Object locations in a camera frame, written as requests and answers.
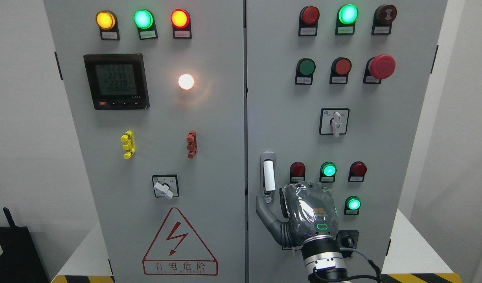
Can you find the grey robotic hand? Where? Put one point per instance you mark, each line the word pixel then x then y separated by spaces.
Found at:
pixel 310 210

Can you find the silver door handle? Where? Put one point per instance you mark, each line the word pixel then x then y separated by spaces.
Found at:
pixel 267 178

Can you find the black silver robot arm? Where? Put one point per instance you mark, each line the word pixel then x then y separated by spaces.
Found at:
pixel 323 260

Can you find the grey right cabinet door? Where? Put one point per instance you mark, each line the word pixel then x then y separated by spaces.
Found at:
pixel 284 118

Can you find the grey cabinet door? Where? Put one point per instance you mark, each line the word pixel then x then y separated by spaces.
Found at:
pixel 212 185
pixel 284 118

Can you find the grey left cabinet door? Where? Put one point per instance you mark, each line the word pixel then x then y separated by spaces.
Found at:
pixel 212 185

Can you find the dark red lamp middle left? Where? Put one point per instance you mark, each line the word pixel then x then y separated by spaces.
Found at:
pixel 297 172

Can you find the dark red lamp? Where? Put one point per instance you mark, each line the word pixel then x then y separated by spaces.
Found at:
pixel 357 172
pixel 297 172

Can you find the green lit lamp lower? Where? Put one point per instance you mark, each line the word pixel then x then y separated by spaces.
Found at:
pixel 352 205

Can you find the green lit lamp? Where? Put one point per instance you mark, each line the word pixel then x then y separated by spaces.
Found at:
pixel 352 205
pixel 328 172
pixel 346 18

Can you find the green lit lamp middle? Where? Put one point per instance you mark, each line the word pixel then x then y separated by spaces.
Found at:
pixel 328 172

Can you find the dark red lamp middle right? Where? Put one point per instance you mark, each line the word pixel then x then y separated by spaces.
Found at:
pixel 357 172

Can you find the red electric warning sticker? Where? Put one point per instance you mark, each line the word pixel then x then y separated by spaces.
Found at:
pixel 177 250

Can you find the red terminal connector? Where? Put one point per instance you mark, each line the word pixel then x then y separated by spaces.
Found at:
pixel 192 144

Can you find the green push button upper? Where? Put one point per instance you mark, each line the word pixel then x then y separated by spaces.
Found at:
pixel 305 69

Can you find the red push button upper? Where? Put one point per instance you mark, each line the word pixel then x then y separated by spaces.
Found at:
pixel 340 69

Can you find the red emergency stop button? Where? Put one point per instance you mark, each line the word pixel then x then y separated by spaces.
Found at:
pixel 378 68

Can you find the white glowing lamp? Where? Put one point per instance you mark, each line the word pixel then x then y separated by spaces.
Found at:
pixel 186 81

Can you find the red lamp top right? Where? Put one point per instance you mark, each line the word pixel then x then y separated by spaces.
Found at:
pixel 308 21

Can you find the yellow terminal connector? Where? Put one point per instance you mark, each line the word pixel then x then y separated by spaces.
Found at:
pixel 128 144

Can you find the green lit lamp top right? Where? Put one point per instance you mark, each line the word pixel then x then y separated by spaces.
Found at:
pixel 346 18

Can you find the dark red buzzer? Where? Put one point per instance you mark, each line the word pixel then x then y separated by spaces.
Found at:
pixel 383 19

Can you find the black digital power meter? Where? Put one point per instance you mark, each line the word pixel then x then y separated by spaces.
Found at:
pixel 117 81

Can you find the red indicator lamp top left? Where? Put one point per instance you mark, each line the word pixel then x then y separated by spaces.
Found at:
pixel 181 24

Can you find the green indicator lamp top left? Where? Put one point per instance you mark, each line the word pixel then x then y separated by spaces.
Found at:
pixel 145 23

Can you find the yellow indicator lamp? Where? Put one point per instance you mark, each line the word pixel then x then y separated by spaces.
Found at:
pixel 108 25

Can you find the black box with antenna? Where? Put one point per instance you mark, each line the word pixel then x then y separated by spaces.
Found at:
pixel 19 261

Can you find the white selector switch lower right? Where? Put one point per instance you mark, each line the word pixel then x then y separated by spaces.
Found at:
pixel 295 251

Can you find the white selector switch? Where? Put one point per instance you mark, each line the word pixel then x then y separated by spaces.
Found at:
pixel 334 121
pixel 295 251

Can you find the black rotary knob switch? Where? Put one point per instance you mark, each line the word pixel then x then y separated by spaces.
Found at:
pixel 347 238

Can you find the white selector switch upper right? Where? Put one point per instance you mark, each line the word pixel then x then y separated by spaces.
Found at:
pixel 334 121

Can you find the white selector switch left door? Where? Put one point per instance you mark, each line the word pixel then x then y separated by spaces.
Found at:
pixel 165 186

